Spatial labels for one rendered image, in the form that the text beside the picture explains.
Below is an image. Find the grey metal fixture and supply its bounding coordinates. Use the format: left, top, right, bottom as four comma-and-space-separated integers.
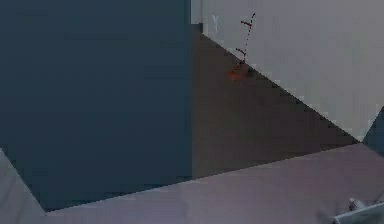
331, 196, 384, 224

